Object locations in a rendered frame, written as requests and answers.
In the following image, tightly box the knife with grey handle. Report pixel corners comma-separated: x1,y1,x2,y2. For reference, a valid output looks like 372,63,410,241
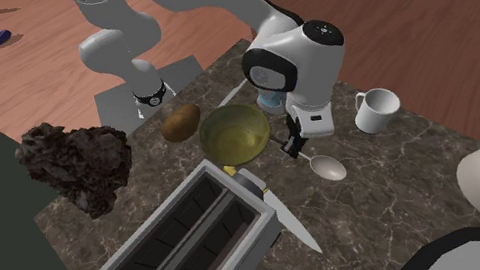
222,151,325,270

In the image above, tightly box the silver spoon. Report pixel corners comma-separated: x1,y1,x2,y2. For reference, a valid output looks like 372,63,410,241
269,124,349,193

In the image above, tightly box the thin grey rod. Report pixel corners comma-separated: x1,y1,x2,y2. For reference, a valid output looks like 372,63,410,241
214,78,253,108

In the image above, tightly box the grey robot stand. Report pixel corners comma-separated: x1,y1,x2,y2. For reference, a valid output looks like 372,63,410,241
89,53,214,141

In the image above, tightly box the brown potato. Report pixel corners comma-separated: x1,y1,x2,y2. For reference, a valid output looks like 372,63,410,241
156,100,207,146

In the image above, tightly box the white mug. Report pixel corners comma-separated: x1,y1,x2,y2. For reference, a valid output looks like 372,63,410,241
349,83,407,138

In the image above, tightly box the olive green bowl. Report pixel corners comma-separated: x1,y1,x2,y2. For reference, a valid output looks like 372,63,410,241
193,97,277,173

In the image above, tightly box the dark brown rocky lump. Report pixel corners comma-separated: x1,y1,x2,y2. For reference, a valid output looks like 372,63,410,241
9,107,144,232

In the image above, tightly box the silver toaster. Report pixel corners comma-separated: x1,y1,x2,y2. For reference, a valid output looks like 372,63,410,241
64,146,291,270

